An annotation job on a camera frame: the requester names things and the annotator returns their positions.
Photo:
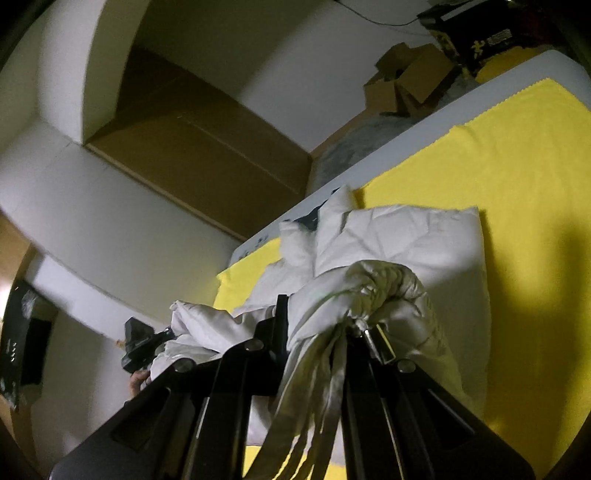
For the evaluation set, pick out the small cardboard box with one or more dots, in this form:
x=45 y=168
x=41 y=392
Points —
x=383 y=92

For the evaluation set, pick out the black and yellow box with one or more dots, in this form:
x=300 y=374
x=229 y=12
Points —
x=480 y=32

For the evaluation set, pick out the white padded jacket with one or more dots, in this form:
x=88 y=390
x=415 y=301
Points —
x=392 y=240

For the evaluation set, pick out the black appliance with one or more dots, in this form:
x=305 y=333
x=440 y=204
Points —
x=21 y=341

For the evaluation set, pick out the large cardboard box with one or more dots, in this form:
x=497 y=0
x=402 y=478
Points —
x=422 y=69

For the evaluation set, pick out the wooden door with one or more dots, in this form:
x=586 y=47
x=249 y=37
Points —
x=184 y=138

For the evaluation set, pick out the yellow cloth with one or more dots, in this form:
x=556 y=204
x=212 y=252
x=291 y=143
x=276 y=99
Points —
x=531 y=184

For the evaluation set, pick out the person's left hand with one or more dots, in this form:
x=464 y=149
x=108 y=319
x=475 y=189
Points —
x=138 y=383

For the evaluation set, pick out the grey table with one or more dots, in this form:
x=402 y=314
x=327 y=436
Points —
x=415 y=134

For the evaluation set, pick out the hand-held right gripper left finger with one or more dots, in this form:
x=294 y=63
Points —
x=221 y=415

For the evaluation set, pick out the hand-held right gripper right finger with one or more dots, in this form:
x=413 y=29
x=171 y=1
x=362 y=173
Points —
x=392 y=415

